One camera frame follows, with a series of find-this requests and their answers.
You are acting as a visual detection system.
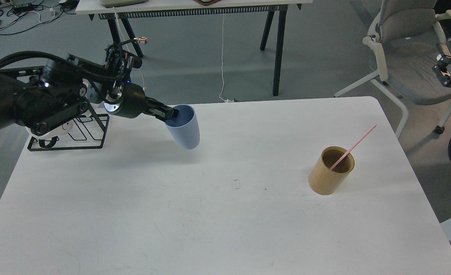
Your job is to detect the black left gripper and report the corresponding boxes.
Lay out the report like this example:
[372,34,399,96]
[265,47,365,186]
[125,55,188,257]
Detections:
[104,83,179,122]

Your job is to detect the blue plastic cup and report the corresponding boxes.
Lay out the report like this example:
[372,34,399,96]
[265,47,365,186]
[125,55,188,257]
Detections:
[165,104,200,150]

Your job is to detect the pink chopstick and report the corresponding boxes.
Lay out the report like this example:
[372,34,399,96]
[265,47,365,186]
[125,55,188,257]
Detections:
[329,124,377,171]

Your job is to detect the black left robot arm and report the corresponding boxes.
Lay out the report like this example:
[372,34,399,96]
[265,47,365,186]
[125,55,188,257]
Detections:
[0,37,179,136]

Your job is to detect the grey office chair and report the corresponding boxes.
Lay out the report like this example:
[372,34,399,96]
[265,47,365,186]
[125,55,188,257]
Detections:
[334,0,451,137]

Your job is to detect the white background table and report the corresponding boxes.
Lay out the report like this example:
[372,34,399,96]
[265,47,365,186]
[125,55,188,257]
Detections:
[75,0,309,96]

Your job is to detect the bamboo cylinder holder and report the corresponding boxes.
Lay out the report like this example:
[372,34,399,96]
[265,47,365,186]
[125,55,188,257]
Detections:
[308,146,355,196]

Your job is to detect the white cable with plug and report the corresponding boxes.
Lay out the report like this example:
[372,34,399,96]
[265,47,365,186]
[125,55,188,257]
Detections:
[113,6,147,92]

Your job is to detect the white hanging cable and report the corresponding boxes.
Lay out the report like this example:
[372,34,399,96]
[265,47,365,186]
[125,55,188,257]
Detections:
[219,14,234,104]

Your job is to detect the black wire cup rack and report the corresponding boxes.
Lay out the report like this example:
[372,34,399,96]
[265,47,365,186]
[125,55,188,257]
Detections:
[27,104,110,152]

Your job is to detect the floor cables and power strips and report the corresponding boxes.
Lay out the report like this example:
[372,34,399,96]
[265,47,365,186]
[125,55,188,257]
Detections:
[0,0,79,36]

